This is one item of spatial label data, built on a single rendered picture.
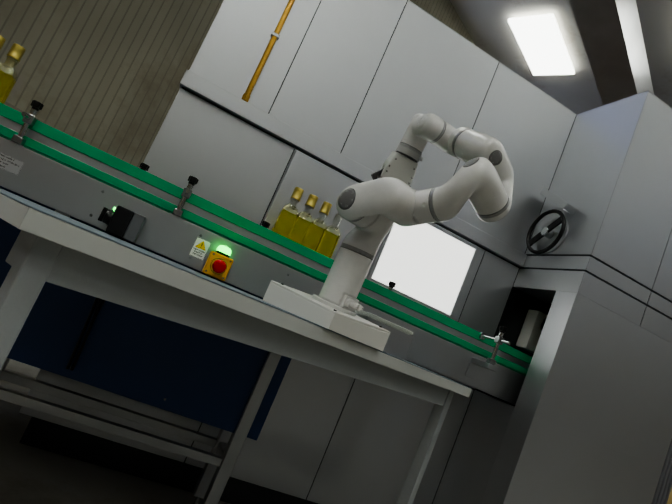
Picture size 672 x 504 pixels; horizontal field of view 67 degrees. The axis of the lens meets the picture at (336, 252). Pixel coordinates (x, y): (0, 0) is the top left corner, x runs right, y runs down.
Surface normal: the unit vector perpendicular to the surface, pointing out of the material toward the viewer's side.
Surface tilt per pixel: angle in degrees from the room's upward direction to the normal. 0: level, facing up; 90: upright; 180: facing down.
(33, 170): 90
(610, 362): 90
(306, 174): 90
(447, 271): 90
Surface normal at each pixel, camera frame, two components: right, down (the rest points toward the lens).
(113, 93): 0.72, 0.21
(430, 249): 0.33, 0.00
